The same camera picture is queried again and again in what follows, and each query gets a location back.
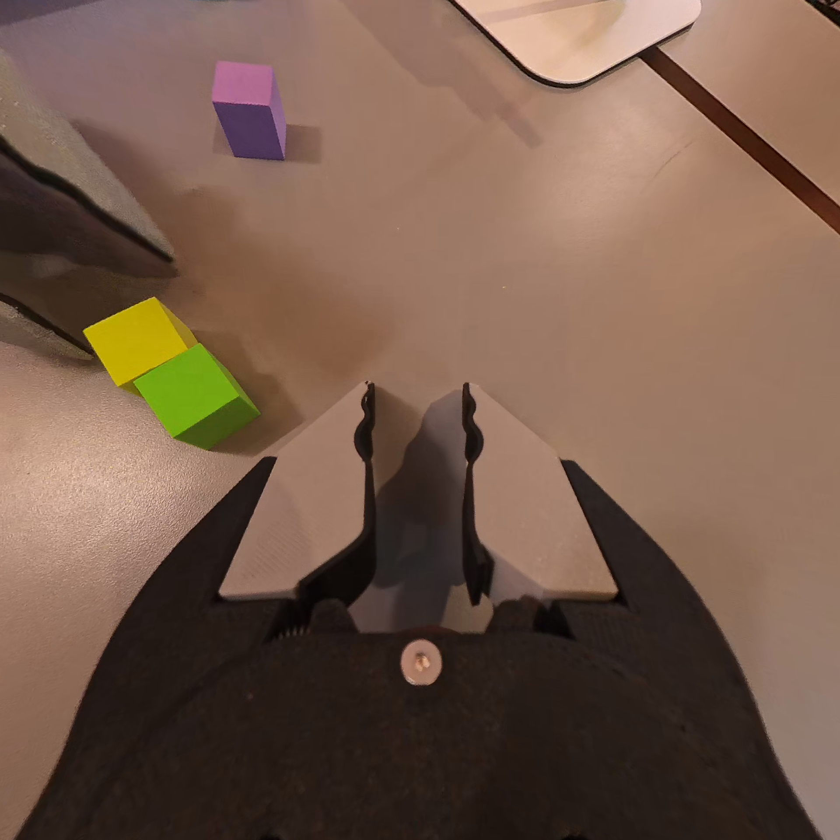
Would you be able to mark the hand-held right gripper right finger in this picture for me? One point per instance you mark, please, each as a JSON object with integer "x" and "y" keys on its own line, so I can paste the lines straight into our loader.
{"x": 544, "y": 525}

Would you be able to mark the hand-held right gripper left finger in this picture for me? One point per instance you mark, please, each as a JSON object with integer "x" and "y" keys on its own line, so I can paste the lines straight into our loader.
{"x": 308, "y": 518}

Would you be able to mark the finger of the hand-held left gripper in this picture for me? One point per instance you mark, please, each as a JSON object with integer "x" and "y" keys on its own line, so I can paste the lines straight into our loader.
{"x": 65, "y": 151}
{"x": 33, "y": 331}

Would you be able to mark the yellow foam cube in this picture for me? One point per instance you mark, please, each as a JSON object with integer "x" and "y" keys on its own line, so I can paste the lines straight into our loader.
{"x": 138, "y": 334}

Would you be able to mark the green foam cube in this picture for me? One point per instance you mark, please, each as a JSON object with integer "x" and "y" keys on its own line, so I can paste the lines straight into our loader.
{"x": 193, "y": 394}

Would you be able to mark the purple foam cube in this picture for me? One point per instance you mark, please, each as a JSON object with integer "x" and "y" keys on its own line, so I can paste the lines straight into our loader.
{"x": 249, "y": 111}

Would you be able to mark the white document stand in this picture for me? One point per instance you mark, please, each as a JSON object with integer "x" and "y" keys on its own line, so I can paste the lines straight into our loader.
{"x": 577, "y": 33}

